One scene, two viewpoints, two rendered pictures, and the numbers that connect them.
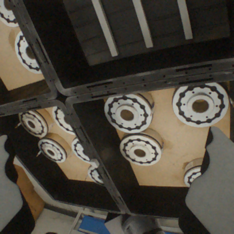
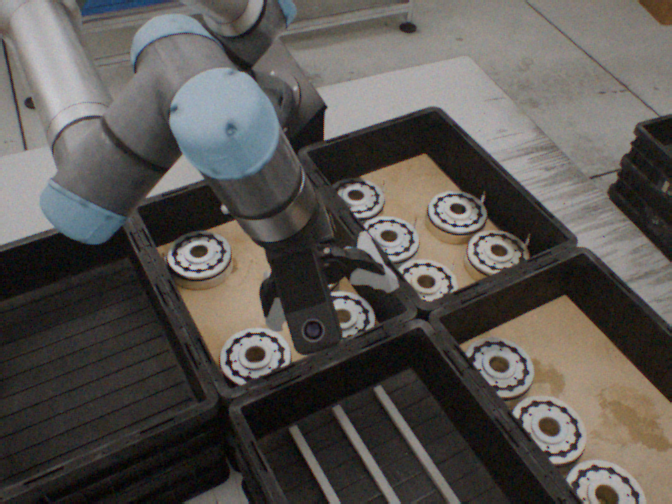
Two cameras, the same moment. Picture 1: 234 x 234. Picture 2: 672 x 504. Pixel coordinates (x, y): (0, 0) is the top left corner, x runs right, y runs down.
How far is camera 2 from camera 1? 0.69 m
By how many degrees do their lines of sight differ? 7
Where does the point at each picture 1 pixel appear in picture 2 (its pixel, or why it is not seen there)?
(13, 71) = (551, 331)
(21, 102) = (489, 290)
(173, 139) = not seen: hidden behind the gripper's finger
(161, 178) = not seen: hidden behind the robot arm
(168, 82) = (304, 362)
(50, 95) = (438, 313)
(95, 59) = (404, 378)
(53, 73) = (435, 340)
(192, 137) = (242, 313)
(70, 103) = (409, 311)
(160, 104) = not seen: hidden behind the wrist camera
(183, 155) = (243, 280)
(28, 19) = (476, 393)
